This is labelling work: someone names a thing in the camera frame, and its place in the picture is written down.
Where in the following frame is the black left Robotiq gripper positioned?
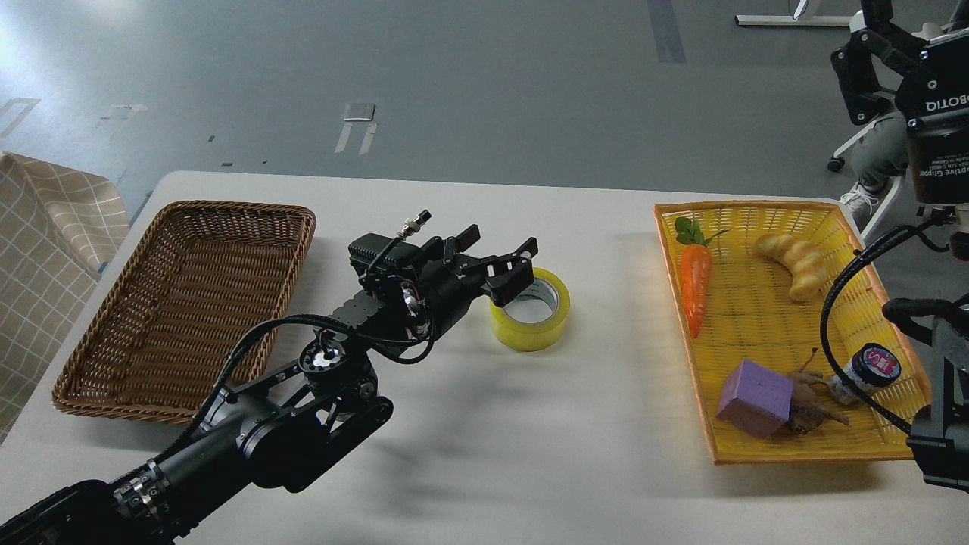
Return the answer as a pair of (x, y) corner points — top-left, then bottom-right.
(405, 224), (537, 339)

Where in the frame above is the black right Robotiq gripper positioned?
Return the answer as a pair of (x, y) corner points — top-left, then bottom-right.
(830, 1), (968, 206)

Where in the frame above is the yellow tape roll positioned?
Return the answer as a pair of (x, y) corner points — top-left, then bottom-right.
(489, 268), (572, 352)

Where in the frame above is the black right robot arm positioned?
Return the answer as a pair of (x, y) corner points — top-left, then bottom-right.
(820, 1), (968, 491)

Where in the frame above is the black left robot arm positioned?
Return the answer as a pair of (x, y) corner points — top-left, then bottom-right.
(2, 211), (539, 544)

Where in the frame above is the person in grey clothes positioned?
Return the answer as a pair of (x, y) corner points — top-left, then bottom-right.
(839, 112), (913, 224)

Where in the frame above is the white metal stand base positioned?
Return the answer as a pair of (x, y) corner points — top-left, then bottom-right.
(734, 1), (852, 27)

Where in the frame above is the toy bread twist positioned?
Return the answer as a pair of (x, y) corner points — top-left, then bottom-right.
(754, 232), (827, 301)

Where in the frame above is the grey floor plate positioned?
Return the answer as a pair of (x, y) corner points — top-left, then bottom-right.
(343, 103), (376, 122)

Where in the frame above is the yellow plastic basket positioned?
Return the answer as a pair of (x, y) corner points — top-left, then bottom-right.
(653, 200), (913, 465)

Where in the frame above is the orange toy carrot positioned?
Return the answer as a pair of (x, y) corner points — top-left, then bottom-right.
(674, 216), (729, 338)

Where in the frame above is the small jar dark lid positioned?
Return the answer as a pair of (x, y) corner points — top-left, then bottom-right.
(828, 344), (902, 406)

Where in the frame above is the brown wicker basket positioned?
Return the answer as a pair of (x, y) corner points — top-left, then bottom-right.
(51, 201), (317, 425)

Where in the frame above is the brown toy snail figure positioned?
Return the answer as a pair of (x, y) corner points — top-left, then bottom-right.
(784, 346), (850, 435)

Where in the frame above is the purple foam block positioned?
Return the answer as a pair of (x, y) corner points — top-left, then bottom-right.
(716, 359), (795, 439)

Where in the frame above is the beige checkered cloth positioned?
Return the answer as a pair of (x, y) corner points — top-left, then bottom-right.
(1, 151), (130, 437)

